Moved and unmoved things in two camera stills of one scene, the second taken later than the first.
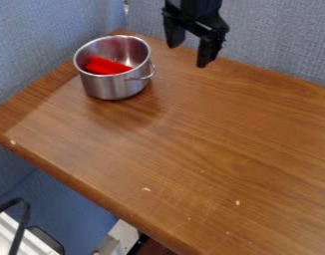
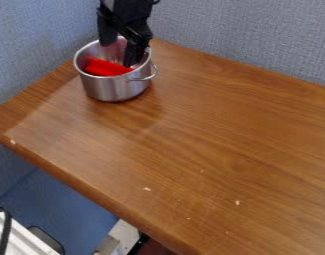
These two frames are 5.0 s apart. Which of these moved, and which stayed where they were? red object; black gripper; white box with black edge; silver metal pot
Moved: black gripper
Stayed: white box with black edge; red object; silver metal pot
